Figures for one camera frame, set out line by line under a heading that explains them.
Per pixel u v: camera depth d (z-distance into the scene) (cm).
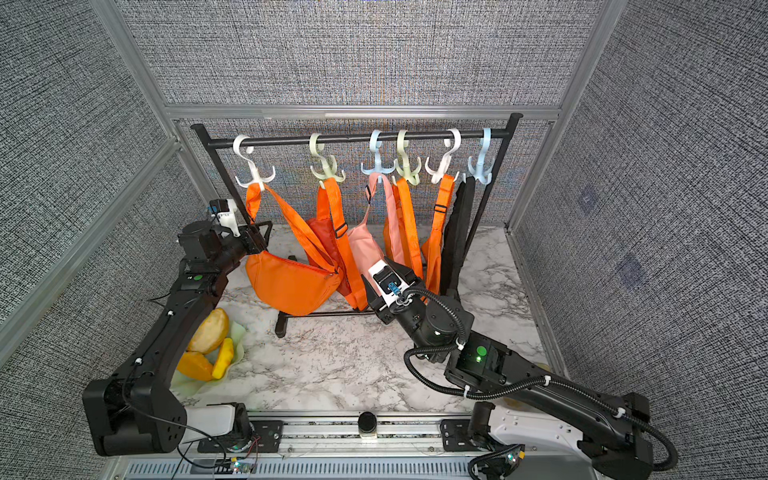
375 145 58
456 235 84
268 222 77
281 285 87
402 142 58
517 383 43
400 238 78
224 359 81
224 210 68
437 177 67
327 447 73
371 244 85
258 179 66
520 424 57
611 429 40
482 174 68
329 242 80
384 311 51
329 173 66
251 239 68
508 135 60
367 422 67
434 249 76
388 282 44
